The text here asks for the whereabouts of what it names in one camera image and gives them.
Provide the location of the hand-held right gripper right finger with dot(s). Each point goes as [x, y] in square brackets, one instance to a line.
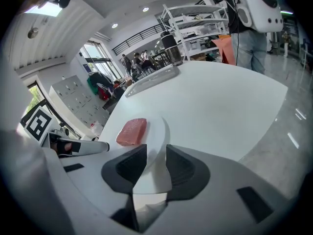
[185, 172]

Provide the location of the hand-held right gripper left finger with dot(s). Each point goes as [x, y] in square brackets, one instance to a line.
[127, 166]

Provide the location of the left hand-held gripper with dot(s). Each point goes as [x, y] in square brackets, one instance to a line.
[39, 125]

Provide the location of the pink piece of meat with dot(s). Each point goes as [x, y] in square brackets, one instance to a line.
[132, 132]

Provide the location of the white round plate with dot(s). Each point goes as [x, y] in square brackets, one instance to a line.
[159, 141]

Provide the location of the person's left hand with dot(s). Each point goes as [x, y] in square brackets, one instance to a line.
[64, 146]

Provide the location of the white plastic bag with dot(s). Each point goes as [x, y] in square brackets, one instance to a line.
[96, 128]

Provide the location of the white locker cabinet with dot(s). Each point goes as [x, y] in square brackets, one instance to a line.
[78, 99]

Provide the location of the pile of colourful clothes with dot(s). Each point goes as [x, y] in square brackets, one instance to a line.
[101, 86]

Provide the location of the clear rectangular tray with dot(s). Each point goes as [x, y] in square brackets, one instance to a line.
[154, 81]

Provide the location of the group of seated people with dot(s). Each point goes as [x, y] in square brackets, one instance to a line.
[139, 62]

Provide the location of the black balcony railing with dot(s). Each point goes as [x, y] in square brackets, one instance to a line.
[139, 37]

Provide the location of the round ceiling light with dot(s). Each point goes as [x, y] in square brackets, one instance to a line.
[145, 9]
[114, 25]

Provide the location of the black water bottle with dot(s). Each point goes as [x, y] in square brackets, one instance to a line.
[172, 49]

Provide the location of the orange cloth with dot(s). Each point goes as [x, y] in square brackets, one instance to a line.
[226, 50]

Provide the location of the white metal shelf rack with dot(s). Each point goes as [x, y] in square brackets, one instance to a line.
[193, 23]

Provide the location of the white backpack device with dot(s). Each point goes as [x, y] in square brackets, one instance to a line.
[260, 8]

